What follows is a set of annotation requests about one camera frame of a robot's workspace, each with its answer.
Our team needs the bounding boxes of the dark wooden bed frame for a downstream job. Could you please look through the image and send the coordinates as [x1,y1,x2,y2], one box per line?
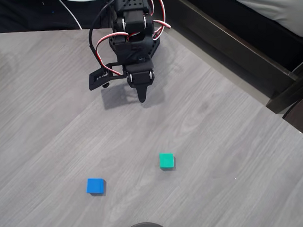
[163,0,303,116]

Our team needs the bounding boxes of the black cable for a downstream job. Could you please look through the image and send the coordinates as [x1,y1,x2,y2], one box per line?
[86,0,121,76]

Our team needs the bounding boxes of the red and white servo cable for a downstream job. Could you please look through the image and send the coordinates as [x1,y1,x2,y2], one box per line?
[143,0,173,42]
[95,31,131,76]

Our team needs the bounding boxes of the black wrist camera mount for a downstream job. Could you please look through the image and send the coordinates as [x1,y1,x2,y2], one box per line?
[87,62,124,91]

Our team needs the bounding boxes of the white mattress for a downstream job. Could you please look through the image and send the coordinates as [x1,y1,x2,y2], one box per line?
[229,0,303,39]

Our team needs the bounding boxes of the green cube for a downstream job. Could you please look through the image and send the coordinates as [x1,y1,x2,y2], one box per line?
[159,152,176,170]

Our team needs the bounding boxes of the blue cube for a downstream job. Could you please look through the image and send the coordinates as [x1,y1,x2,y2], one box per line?
[86,177,107,196]

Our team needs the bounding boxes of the dark round chair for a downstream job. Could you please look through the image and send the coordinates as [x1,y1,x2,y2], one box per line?
[281,91,303,139]

